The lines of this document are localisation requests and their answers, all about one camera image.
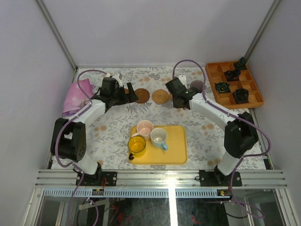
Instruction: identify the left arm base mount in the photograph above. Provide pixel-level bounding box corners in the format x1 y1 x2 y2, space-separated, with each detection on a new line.
76 171 118 187

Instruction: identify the black item on box corner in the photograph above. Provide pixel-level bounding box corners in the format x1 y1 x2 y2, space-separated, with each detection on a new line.
233 57 247 71

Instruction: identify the yellow mug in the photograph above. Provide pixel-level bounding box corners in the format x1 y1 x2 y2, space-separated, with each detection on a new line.
127 136 146 161

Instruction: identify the aluminium frame rail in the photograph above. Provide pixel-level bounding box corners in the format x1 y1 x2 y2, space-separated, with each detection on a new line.
35 169 288 189

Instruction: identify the black item in box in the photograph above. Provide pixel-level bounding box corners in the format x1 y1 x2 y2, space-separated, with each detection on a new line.
224 69 241 81
232 89 249 104
215 81 230 93

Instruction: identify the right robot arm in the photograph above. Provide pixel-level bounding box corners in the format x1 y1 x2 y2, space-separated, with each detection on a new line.
166 77 259 186

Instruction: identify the light pink mug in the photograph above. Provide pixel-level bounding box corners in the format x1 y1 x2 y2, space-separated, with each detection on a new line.
131 120 154 141

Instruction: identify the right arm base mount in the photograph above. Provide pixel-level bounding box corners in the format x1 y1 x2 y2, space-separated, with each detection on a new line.
195 170 242 187

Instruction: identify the orange compartment box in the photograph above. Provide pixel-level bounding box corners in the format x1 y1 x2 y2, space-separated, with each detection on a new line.
206 62 264 109

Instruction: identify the yellow tray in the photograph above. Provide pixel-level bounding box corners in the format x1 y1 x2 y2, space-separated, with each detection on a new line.
129 125 188 165

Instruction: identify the purple mug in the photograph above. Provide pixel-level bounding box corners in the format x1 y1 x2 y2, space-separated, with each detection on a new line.
190 80 204 91

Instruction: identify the woven rattan coaster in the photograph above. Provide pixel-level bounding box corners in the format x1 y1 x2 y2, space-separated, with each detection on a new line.
152 89 170 104

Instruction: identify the pink snowflake cloth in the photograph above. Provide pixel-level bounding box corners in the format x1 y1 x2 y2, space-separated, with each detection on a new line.
62 79 94 116

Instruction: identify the dark wooden coaster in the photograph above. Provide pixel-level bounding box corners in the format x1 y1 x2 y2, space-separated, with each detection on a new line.
135 89 150 104

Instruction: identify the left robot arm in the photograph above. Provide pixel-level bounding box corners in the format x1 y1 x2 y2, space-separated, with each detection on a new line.
50 73 138 186

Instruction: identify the light blue mug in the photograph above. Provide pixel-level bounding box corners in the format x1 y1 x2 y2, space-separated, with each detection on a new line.
150 128 168 151

